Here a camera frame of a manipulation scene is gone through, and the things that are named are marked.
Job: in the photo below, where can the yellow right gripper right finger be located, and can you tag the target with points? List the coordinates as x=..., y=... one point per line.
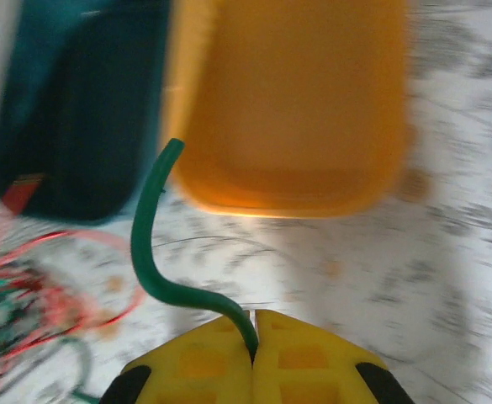
x=313, y=366

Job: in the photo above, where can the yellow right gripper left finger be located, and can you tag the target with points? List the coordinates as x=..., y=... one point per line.
x=195, y=366

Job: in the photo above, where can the floral patterned tablecloth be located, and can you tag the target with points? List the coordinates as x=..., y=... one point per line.
x=355, y=273

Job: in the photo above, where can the orange plastic bin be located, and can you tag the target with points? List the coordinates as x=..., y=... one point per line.
x=292, y=105

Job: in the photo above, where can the teal plastic bin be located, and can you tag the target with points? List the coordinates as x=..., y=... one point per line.
x=81, y=126

